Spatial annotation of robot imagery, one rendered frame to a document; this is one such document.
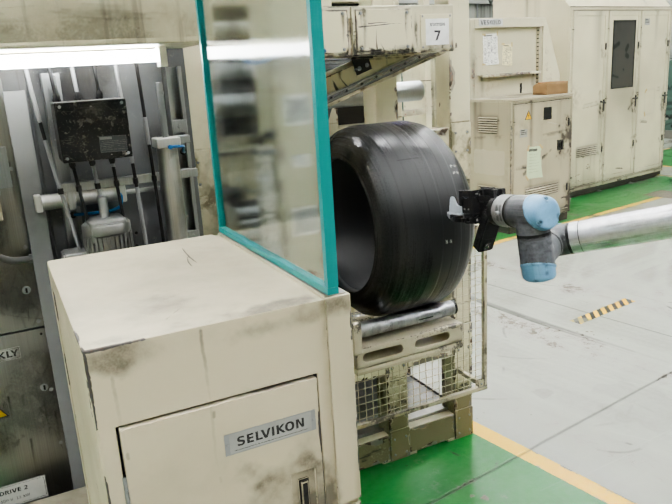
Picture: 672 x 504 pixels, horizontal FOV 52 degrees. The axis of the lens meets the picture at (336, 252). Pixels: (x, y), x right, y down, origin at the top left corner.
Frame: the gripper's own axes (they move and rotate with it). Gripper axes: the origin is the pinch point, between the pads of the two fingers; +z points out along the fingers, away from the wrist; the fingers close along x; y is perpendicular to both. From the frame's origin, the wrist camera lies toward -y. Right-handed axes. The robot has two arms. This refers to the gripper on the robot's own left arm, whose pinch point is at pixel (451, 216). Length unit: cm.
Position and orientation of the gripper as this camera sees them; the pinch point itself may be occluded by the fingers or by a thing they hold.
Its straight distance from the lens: 180.4
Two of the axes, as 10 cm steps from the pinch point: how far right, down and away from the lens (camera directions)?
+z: -4.4, -0.9, 8.9
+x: -8.9, 1.7, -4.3
